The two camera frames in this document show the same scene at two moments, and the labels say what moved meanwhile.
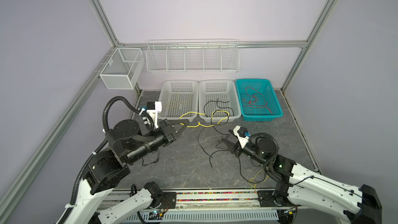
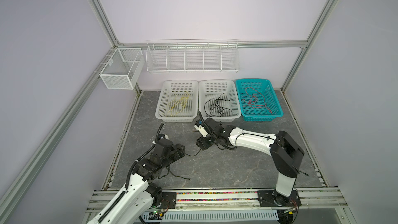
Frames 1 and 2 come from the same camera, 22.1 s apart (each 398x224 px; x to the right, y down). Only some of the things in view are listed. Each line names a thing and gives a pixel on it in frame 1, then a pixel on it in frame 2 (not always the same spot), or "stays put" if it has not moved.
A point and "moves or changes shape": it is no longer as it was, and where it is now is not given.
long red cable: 250,104 stays put
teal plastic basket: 258,100 stays put
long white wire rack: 193,55 stays put
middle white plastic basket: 218,101 stays put
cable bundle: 217,117 to 169,172
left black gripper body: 166,132 to 175,153
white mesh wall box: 123,68 stays put
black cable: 219,107 moves or changes shape
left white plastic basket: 179,99 stays put
